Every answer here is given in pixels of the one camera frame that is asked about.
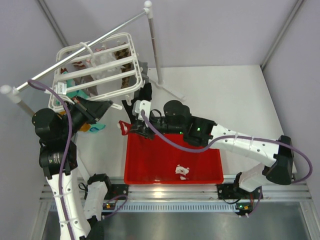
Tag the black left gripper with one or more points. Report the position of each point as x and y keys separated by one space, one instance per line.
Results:
x=92 y=110

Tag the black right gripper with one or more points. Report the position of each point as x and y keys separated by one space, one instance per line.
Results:
x=139 y=127

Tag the black sock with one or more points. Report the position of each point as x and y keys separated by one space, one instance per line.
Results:
x=129 y=111
x=145 y=93

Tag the white plastic sock hanger frame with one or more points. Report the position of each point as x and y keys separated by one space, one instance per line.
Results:
x=108 y=70

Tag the grey sock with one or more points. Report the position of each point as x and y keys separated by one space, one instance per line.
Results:
x=144 y=71

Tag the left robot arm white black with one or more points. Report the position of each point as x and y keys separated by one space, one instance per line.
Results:
x=58 y=160

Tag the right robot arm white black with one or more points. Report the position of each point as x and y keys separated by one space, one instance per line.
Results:
x=180 y=129

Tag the mustard yellow sock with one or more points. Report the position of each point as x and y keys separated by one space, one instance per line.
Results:
x=83 y=128

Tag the red plastic bin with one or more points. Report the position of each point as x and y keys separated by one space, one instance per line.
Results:
x=153 y=161

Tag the brown argyle sock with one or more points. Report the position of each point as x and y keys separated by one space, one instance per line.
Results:
x=120 y=54

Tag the metal and white drying rack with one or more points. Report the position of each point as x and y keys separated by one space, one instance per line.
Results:
x=84 y=51

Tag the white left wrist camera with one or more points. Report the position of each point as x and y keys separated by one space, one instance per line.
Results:
x=61 y=88

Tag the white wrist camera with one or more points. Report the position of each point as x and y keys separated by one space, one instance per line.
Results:
x=61 y=88
x=141 y=105

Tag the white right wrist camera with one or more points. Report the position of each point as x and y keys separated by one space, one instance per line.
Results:
x=141 y=105

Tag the aluminium rail base frame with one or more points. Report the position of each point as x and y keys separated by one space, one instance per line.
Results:
x=197 y=198

